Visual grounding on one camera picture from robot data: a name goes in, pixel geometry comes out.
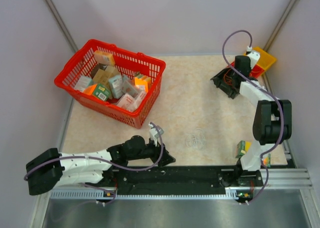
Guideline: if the tan box in basket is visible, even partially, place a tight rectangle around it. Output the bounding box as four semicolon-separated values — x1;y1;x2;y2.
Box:
92;66;120;86

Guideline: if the red plastic bin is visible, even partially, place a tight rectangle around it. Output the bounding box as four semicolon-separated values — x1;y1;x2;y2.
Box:
223;61;270;80

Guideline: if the pale blue box in basket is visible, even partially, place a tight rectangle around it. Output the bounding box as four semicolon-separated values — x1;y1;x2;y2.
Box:
108;74;124;99

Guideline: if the bright orange pack in basket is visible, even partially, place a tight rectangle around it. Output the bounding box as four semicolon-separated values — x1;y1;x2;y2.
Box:
134;74;152;93

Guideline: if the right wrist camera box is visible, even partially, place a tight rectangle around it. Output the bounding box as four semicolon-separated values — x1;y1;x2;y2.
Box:
245;46;261;69

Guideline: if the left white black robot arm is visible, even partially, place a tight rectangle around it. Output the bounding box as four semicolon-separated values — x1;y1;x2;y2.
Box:
24;135;175;195

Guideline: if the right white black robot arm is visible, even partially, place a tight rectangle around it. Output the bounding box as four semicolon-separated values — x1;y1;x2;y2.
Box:
232;55;292;186

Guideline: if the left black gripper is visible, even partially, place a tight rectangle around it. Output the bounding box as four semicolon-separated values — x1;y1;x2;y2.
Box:
128;136;175;167

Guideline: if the green orange box in basket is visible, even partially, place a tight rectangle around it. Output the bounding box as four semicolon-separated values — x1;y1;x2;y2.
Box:
83;84;111;101

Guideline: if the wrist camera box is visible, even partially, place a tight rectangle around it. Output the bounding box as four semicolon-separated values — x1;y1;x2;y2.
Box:
245;46;261;69
148;123;164;146

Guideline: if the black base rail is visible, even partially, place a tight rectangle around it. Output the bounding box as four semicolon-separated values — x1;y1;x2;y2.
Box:
50;166;312;200

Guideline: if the pink white box in basket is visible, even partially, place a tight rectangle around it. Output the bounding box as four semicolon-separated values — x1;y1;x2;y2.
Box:
117;91;147;112

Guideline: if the white wire tangle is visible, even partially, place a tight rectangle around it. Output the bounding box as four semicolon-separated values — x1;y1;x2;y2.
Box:
184;129;208;150

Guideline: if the red plastic shopping basket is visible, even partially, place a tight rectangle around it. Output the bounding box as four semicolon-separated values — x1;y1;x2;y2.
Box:
54;39;166;129

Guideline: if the black plastic bin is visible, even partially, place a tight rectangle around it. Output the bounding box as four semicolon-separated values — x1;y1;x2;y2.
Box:
211;68;243;99

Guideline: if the yellow plastic bin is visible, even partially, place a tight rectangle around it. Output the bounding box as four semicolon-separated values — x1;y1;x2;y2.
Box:
253;47;277;71

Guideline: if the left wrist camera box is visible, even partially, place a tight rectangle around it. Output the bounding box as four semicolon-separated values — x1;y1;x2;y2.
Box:
148;123;164;146

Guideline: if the orange wire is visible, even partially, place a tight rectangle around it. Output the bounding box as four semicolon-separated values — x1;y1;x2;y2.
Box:
222;69;235;88

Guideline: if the green orange sponge pack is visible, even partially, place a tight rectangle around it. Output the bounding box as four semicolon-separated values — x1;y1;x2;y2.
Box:
235;140;271;168

